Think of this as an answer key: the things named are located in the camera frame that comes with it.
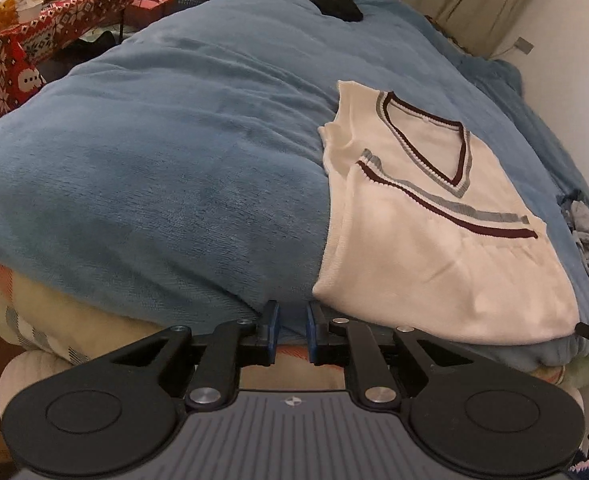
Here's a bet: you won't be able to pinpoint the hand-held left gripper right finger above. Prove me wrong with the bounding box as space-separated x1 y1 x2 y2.
307 300 479 411

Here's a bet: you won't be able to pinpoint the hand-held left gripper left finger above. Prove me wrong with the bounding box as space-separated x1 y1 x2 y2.
112 300 280 412

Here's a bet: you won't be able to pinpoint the cream knit vest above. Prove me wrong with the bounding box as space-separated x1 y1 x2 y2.
311 80 582 346

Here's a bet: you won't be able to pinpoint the blue jeans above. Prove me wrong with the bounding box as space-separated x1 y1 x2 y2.
559 190 582 221

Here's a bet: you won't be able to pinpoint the blue fleece blanket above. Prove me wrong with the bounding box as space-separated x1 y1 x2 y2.
0 0 589 371

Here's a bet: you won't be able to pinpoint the plaid bed sheet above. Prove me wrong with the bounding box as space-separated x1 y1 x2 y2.
0 255 345 392

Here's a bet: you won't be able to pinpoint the dark curled-up cat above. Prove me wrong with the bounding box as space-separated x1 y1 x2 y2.
301 0 364 23

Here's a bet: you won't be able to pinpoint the red box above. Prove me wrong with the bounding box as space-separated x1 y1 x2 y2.
124 0 175 28

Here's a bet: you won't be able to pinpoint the beige curtain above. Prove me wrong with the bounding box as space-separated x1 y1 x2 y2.
399 0 555 57

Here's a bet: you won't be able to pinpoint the red patterned tablecloth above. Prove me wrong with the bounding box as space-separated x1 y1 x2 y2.
0 0 152 126

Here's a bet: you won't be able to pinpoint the white cup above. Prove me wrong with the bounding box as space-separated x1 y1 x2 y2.
17 2 45 24

